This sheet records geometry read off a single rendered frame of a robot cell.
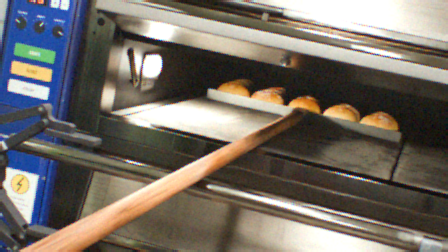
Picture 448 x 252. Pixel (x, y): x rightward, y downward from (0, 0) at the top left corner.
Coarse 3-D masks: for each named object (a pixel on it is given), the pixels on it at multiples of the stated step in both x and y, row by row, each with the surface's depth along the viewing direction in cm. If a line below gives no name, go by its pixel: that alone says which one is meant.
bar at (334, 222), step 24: (24, 144) 157; (48, 144) 157; (96, 168) 155; (120, 168) 153; (144, 168) 153; (192, 192) 151; (216, 192) 150; (240, 192) 150; (288, 216) 148; (312, 216) 147; (336, 216) 147; (384, 240) 145; (408, 240) 144; (432, 240) 144
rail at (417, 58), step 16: (128, 0) 175; (144, 0) 174; (160, 0) 173; (192, 16) 172; (208, 16) 171; (224, 16) 171; (240, 16) 170; (272, 32) 169; (288, 32) 168; (304, 32) 168; (320, 32) 168; (352, 48) 166; (368, 48) 166; (384, 48) 165; (432, 64) 163
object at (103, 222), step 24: (288, 120) 227; (240, 144) 175; (192, 168) 143; (216, 168) 156; (144, 192) 121; (168, 192) 128; (96, 216) 105; (120, 216) 110; (48, 240) 92; (72, 240) 96; (96, 240) 103
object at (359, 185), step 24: (120, 120) 192; (144, 144) 192; (168, 144) 190; (192, 144) 189; (216, 144) 188; (240, 168) 188; (264, 168) 186; (288, 168) 185; (312, 168) 184; (336, 168) 188; (360, 192) 183; (384, 192) 181; (408, 192) 180; (432, 192) 183
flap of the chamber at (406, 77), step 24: (120, 24) 187; (144, 24) 179; (168, 24) 173; (192, 24) 172; (216, 24) 171; (216, 48) 187; (240, 48) 179; (264, 48) 172; (288, 48) 168; (312, 48) 167; (336, 48) 167; (312, 72) 186; (336, 72) 179; (360, 72) 172; (384, 72) 166; (408, 72) 164; (432, 72) 163; (432, 96) 179
